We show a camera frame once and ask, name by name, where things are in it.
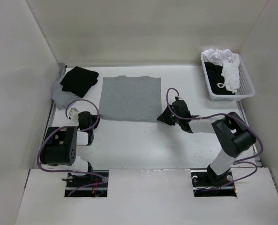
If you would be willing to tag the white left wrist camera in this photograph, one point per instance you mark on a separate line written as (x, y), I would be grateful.
(73, 114)

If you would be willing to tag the left metal table rail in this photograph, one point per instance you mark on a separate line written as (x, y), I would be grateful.
(62, 70)

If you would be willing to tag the white plastic laundry basket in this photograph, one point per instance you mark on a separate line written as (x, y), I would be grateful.
(245, 90)

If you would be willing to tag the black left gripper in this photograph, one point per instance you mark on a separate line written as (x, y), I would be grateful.
(95, 118)

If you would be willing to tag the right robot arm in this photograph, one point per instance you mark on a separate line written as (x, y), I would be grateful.
(230, 130)

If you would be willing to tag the metal table rail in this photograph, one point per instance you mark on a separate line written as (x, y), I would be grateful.
(62, 70)
(257, 144)

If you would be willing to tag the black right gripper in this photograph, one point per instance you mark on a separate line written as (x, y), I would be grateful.
(164, 117)

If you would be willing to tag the folded grey tank top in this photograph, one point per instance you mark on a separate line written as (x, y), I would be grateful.
(60, 97)

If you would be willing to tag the black tank top in basket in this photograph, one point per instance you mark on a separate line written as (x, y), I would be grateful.
(217, 81)

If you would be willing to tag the right metal table rail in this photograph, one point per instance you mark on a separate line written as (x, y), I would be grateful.
(257, 144)

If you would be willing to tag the folded black tank top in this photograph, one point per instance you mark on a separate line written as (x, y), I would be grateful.
(79, 80)

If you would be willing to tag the white tank top in basket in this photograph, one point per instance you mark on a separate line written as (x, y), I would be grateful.
(230, 62)

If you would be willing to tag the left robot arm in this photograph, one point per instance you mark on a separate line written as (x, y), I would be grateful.
(59, 151)

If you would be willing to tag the grey tank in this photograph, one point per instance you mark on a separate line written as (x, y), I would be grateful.
(136, 99)
(60, 97)

